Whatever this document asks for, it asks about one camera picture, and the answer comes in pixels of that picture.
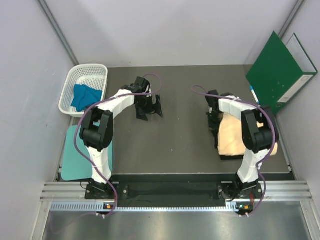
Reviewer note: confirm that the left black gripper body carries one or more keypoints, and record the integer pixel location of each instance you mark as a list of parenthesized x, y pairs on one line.
[(146, 104)]

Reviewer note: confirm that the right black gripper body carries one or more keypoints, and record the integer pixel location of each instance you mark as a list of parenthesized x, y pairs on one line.
[(215, 117)]

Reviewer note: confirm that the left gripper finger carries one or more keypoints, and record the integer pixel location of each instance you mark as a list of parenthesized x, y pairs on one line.
[(140, 114), (157, 107)]

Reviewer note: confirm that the peach yellow t shirt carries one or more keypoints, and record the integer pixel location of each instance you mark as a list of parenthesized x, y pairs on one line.
[(230, 142)]

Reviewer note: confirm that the black t shirt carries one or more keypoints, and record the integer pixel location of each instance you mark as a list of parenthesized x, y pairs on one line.
[(224, 157)]

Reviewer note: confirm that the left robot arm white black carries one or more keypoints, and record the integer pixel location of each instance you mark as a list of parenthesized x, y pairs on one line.
[(96, 127)]

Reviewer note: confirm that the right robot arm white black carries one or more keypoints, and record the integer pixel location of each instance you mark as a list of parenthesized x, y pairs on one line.
[(258, 133)]

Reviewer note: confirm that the white blue marker pen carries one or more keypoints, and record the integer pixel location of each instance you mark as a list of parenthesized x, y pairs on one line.
[(254, 95)]

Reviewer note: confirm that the blue crumpled t shirt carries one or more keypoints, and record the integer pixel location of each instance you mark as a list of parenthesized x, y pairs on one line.
[(85, 96)]

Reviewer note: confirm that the white plastic basket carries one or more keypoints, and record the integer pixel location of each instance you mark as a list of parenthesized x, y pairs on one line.
[(92, 75)]

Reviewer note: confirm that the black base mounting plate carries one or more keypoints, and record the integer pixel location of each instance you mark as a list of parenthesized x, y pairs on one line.
[(173, 190)]

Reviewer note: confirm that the teal cutting board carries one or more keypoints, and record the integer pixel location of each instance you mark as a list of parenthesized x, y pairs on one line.
[(74, 166)]

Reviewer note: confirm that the green ring binder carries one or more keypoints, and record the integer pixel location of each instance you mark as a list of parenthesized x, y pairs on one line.
[(280, 72)]

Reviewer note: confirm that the aluminium frame rail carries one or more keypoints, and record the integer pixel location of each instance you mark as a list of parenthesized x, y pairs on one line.
[(63, 196)]

